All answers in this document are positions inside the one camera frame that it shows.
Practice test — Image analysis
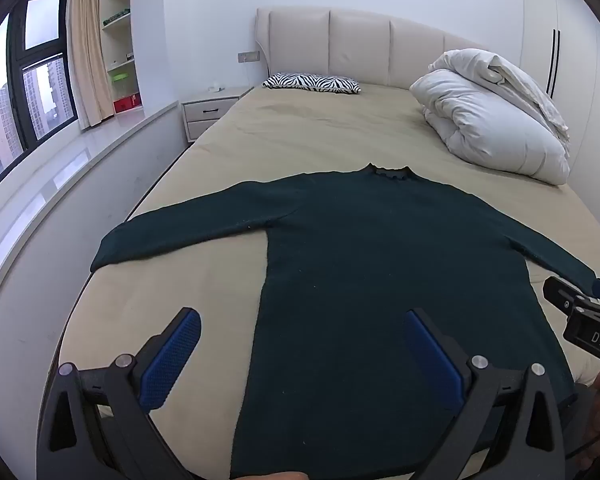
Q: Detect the zebra print pillow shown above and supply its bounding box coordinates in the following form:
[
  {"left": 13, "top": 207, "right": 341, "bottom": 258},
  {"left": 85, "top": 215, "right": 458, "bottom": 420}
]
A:
[{"left": 262, "top": 73, "right": 362, "bottom": 95}]

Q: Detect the white wardrobe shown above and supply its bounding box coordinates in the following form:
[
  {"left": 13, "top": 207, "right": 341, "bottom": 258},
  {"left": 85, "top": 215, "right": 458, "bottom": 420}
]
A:
[{"left": 520, "top": 0, "right": 600, "bottom": 233}]

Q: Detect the white nightstand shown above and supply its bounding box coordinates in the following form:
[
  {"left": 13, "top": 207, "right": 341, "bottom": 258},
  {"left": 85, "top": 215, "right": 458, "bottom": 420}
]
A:
[{"left": 181, "top": 86, "right": 255, "bottom": 145}]

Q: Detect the beige curtain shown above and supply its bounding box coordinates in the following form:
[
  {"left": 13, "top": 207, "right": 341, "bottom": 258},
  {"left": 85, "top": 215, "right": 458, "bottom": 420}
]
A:
[{"left": 66, "top": 0, "right": 115, "bottom": 133}]

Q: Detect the beige padded headboard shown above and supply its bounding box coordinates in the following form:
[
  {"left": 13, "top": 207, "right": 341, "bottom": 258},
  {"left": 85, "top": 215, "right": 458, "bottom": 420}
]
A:
[{"left": 255, "top": 6, "right": 487, "bottom": 92}]

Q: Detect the bed with beige sheet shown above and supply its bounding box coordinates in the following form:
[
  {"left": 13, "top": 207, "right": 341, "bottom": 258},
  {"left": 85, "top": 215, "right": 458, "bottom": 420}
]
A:
[{"left": 55, "top": 82, "right": 600, "bottom": 480}]

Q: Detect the white window sill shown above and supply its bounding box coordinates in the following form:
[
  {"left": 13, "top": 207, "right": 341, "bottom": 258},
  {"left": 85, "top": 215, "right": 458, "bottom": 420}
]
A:
[{"left": 0, "top": 100, "right": 181, "bottom": 346}]

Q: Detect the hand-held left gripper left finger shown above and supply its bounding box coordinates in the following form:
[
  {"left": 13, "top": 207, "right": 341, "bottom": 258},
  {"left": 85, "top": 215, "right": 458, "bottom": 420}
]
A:
[{"left": 36, "top": 307, "right": 203, "bottom": 480}]

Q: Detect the white folded duvet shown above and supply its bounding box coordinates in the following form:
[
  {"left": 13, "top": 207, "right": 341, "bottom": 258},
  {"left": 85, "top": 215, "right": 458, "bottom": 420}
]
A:
[{"left": 410, "top": 49, "right": 572, "bottom": 185}]

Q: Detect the black framed window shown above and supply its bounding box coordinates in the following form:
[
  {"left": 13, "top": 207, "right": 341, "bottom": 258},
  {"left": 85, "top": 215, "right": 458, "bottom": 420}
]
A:
[{"left": 0, "top": 0, "right": 78, "bottom": 206}]

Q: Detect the red box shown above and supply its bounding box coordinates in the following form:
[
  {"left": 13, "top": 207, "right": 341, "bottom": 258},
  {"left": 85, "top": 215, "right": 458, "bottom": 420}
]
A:
[{"left": 112, "top": 93, "right": 144, "bottom": 114}]

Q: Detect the white wall shelf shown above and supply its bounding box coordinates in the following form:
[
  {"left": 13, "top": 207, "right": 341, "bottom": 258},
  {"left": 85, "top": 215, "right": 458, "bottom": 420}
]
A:
[{"left": 99, "top": 0, "right": 145, "bottom": 121}]

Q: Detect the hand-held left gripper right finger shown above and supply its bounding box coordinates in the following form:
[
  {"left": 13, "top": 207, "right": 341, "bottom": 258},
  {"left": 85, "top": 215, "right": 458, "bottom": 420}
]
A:
[{"left": 404, "top": 308, "right": 568, "bottom": 480}]

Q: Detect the dark green sweater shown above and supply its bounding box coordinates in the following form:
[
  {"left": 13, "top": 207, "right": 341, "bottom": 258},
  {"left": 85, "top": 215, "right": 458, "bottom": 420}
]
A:
[{"left": 90, "top": 162, "right": 598, "bottom": 480}]

